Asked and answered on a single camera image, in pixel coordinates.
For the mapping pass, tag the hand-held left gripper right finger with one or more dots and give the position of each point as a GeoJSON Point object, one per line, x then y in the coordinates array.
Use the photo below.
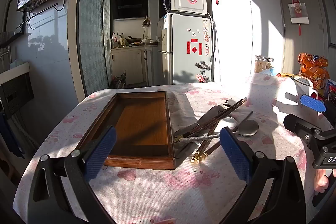
{"type": "Point", "coordinates": [235, 155]}

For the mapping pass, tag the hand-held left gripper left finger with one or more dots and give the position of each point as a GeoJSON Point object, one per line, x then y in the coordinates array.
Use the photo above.
{"type": "Point", "coordinates": [102, 153]}

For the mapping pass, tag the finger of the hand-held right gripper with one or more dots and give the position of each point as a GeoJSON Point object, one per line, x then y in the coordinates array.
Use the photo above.
{"type": "Point", "coordinates": [296, 124]}
{"type": "Point", "coordinates": [312, 103]}

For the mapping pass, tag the metal spoon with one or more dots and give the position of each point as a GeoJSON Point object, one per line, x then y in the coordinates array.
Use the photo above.
{"type": "Point", "coordinates": [246, 128]}

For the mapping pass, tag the white ceramic spoon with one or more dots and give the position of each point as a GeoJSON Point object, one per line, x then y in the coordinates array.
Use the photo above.
{"type": "Point", "coordinates": [228, 123]}

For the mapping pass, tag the metal table knife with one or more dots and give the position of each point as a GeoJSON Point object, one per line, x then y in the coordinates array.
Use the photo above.
{"type": "Point", "coordinates": [210, 115]}

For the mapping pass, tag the wooden tray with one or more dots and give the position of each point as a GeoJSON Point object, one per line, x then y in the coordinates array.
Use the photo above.
{"type": "Point", "coordinates": [139, 121]}

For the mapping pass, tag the metal fork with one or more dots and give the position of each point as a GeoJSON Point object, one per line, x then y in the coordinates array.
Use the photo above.
{"type": "Point", "coordinates": [223, 108]}

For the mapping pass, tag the person's right hand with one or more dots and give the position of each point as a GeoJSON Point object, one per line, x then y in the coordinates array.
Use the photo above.
{"type": "Point", "coordinates": [321, 182]}

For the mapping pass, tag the white kettle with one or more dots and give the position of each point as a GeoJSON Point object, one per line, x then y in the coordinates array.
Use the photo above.
{"type": "Point", "coordinates": [304, 83]}

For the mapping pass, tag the blue box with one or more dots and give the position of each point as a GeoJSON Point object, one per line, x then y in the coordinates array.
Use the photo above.
{"type": "Point", "coordinates": [331, 90]}

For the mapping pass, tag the orange snack bag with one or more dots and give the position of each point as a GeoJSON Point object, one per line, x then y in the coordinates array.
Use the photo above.
{"type": "Point", "coordinates": [313, 69]}

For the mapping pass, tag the grey door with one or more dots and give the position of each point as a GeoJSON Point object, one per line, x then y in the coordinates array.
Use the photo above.
{"type": "Point", "coordinates": [302, 50]}

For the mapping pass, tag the pink printed tablecloth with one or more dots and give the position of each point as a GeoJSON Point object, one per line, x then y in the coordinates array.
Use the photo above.
{"type": "Point", "coordinates": [147, 195]}

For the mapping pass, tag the clear glass jar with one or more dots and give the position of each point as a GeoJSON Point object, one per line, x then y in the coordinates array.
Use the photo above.
{"type": "Point", "coordinates": [263, 64]}

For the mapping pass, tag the plastic bags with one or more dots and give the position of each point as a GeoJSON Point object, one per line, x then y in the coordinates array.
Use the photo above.
{"type": "Point", "coordinates": [119, 81]}

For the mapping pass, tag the white kitchen cabinet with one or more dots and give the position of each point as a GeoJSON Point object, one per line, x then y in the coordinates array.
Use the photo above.
{"type": "Point", "coordinates": [128, 64]}

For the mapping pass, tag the blue cloth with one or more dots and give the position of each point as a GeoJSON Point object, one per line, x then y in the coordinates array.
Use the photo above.
{"type": "Point", "coordinates": [10, 134]}

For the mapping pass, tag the cooking oil bottle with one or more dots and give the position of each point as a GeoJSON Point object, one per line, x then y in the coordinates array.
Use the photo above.
{"type": "Point", "coordinates": [114, 40]}
{"type": "Point", "coordinates": [122, 40]}

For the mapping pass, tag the white refrigerator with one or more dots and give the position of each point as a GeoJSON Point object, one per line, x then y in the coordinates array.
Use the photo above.
{"type": "Point", "coordinates": [183, 50]}

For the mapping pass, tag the black wok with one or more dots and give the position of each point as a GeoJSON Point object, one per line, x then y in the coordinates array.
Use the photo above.
{"type": "Point", "coordinates": [133, 39]}

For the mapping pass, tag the patterned sliding door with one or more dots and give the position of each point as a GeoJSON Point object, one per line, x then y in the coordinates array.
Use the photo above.
{"type": "Point", "coordinates": [93, 29]}

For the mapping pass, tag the black range hood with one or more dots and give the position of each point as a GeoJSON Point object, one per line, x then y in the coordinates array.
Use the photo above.
{"type": "Point", "coordinates": [130, 5]}

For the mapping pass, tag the white microwave oven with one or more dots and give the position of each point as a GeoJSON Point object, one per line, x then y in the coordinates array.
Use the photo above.
{"type": "Point", "coordinates": [189, 1]}

